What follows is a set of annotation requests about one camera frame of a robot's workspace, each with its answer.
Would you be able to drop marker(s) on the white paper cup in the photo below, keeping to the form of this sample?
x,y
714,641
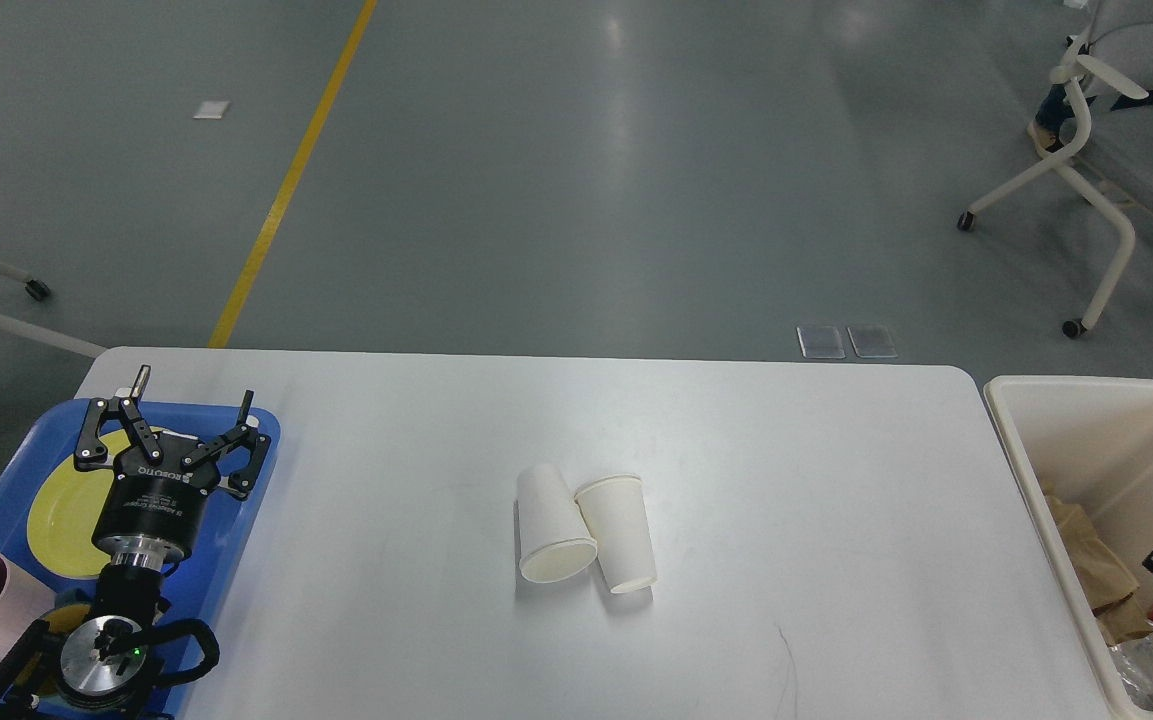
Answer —
x,y
614,512
555,542

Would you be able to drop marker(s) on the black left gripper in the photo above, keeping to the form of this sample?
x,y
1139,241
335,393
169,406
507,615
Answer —
x,y
155,508

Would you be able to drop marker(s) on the person foot behind chair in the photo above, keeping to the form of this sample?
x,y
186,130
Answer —
x,y
1045,127

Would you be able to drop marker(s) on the yellow plastic plate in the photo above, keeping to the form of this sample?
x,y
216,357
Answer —
x,y
62,517

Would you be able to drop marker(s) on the white office chair right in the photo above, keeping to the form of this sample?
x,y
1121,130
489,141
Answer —
x,y
1108,158

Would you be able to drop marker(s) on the beige plastic bin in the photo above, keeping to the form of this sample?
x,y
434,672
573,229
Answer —
x,y
1089,441

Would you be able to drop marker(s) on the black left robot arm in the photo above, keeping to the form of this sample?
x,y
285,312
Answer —
x,y
114,660

